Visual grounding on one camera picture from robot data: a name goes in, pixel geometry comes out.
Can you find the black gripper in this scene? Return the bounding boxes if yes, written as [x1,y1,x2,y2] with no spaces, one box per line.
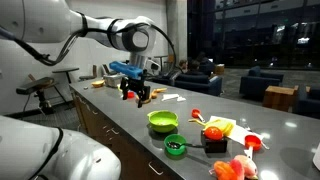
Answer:
[119,75,152,109]

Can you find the black spoon handle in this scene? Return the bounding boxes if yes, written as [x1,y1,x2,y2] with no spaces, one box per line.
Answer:
[167,141,207,150]

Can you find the yellow bowl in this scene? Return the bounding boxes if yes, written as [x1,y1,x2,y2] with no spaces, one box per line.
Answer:
[91,79,106,89]

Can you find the lime green bowl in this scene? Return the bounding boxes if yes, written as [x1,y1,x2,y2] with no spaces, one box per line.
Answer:
[146,110,180,134]

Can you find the metal pot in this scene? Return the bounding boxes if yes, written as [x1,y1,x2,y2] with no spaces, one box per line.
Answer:
[102,72,126,89]

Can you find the orange wooden pieces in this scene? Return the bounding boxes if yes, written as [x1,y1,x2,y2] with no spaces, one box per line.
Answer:
[149,87,168,100]

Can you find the brown counter cabinet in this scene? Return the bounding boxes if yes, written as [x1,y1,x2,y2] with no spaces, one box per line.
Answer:
[69,88,183,180]

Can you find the wooden chair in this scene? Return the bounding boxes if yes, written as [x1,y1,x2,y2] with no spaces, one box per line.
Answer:
[78,64,99,82]

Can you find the seated person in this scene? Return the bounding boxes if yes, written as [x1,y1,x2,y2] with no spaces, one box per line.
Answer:
[186,59,202,76]
[177,58,189,75]

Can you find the navy blue sofa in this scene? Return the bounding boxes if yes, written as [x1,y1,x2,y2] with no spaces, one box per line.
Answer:
[159,72,224,97]

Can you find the small dark green cup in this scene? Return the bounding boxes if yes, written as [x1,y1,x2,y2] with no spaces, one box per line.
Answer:
[163,133,188,156]

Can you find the round black table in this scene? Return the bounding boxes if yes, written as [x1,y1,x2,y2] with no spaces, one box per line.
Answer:
[51,67,81,85]

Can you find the small wooden box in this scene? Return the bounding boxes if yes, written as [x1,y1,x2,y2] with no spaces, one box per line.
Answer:
[214,63,226,76]

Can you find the orange ball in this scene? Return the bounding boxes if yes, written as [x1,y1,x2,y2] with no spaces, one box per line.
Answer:
[203,126,224,141]

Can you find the yellow toy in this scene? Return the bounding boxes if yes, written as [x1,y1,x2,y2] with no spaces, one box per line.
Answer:
[188,118,235,137]

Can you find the black box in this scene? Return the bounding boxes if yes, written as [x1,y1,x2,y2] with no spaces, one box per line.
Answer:
[200,130,230,154]

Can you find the white paper sheet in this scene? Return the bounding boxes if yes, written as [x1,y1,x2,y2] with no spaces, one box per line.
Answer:
[209,115,270,150]

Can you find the orange plush toy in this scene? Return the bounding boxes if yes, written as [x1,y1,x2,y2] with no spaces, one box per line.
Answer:
[212,159,246,180]

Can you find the navy blue armchair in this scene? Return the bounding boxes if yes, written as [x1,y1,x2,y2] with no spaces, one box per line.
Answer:
[238,65,285,101]
[292,84,320,120]

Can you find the large red measuring cup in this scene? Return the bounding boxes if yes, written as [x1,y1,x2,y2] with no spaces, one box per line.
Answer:
[243,134,263,160]

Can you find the pink plush toy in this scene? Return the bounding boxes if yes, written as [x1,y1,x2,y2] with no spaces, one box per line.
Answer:
[233,154,260,180]

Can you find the wooden side table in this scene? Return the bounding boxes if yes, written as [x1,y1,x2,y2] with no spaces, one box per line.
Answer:
[262,85,300,113]

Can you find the white object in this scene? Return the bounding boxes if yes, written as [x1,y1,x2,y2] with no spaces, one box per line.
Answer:
[312,142,320,172]

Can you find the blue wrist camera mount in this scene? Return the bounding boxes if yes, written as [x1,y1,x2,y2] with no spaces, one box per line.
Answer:
[109,60,144,80]

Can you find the black camera on tripod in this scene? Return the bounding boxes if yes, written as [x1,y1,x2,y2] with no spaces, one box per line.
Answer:
[15,76,56,115]

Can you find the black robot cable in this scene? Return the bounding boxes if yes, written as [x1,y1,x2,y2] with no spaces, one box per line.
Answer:
[0,22,178,81]

